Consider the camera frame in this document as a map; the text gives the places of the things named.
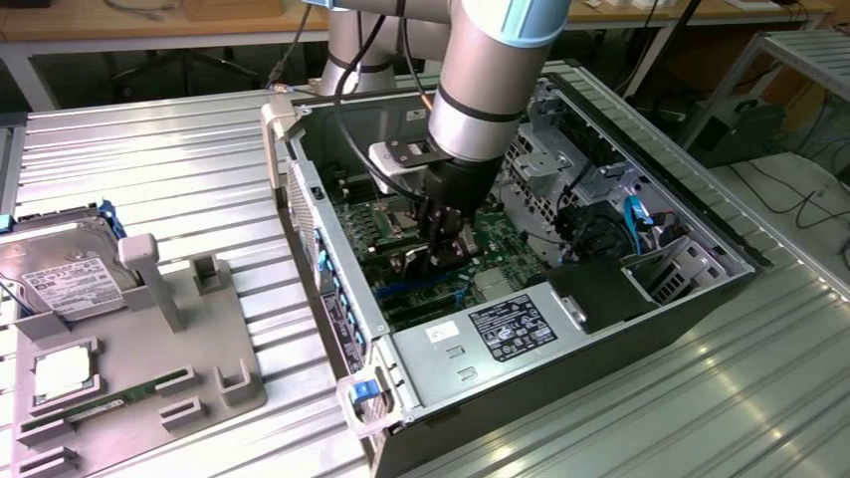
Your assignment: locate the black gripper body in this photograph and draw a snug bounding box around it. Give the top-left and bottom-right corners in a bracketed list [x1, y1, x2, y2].
[424, 156, 503, 220]

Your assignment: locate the green Dell motherboard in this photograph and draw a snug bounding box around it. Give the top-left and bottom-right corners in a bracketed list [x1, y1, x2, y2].
[331, 168, 552, 331]

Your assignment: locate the silver chipset heatsink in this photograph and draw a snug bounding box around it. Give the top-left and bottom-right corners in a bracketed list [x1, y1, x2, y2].
[473, 271, 527, 301]

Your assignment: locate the blue expansion slot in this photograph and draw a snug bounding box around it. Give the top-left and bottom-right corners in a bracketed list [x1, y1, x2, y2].
[376, 279, 460, 302]

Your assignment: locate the metal disk bay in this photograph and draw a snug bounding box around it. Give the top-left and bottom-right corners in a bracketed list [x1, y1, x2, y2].
[509, 121, 587, 201]

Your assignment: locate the silver power supply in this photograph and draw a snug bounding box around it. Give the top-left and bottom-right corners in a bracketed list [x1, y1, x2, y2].
[391, 286, 587, 410]

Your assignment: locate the black plastic shroud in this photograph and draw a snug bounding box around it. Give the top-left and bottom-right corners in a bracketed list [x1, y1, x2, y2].
[548, 258, 660, 334]

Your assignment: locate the black and silver PC case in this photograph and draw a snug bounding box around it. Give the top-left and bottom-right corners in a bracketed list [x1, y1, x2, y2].
[260, 72, 775, 478]

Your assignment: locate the black box under desk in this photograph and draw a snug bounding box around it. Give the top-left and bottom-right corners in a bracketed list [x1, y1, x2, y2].
[692, 98, 786, 169]

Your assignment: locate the black chair base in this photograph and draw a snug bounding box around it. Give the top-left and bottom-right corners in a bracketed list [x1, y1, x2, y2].
[109, 48, 261, 97]

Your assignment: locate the grey parts rack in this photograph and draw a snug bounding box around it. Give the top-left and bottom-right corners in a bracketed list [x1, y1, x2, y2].
[9, 233, 270, 478]

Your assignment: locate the hard disk in blue carrier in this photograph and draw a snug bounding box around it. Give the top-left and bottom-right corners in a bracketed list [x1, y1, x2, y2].
[0, 198, 132, 323]

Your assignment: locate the green RAM stick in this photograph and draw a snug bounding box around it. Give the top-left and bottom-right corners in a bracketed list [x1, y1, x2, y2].
[62, 381, 165, 423]

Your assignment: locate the silver CPU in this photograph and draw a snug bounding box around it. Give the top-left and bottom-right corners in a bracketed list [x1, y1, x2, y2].
[32, 345, 96, 400]

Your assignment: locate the CPU socket with metal frame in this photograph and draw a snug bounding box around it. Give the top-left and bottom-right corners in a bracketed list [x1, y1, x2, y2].
[371, 201, 424, 240]

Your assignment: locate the black wire bundle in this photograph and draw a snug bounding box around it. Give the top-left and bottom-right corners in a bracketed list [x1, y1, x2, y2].
[555, 202, 631, 261]

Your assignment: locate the black camera cable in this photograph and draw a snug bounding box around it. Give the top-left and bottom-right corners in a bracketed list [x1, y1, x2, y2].
[331, 0, 433, 203]

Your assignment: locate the blue disk wire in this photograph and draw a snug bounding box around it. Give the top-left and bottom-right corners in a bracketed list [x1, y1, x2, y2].
[621, 193, 657, 259]

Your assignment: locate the black cable with plug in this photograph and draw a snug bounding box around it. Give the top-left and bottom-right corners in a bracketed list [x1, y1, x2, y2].
[264, 0, 319, 95]

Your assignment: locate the aluminium frame table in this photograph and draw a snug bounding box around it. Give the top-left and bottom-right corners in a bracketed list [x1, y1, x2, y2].
[676, 29, 850, 150]

